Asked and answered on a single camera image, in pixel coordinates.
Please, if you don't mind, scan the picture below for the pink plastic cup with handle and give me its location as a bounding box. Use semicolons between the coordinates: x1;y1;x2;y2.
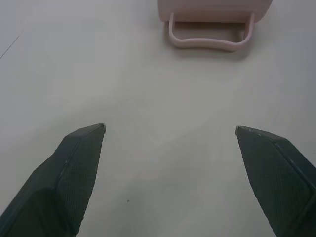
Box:
157;0;273;53

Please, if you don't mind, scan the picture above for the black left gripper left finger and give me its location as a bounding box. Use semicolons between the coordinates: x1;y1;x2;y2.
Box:
0;123;107;237

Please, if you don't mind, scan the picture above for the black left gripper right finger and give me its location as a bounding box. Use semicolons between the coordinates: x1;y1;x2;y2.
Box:
235;125;316;237

